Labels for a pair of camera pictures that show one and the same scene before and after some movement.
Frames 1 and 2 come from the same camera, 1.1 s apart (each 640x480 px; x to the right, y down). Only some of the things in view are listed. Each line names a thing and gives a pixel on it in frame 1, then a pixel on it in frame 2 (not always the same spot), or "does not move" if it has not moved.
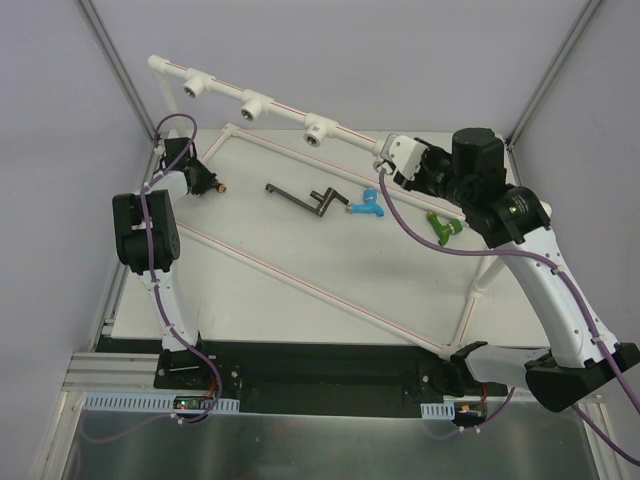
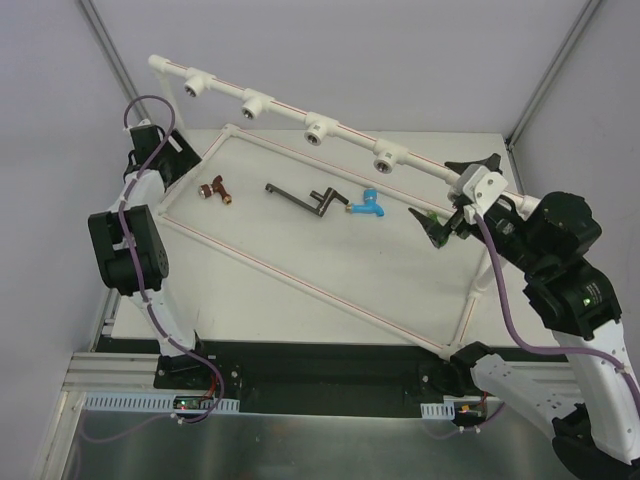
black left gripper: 203,178 → 176,158
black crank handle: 325,200 does not move
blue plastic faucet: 369,206 does not move
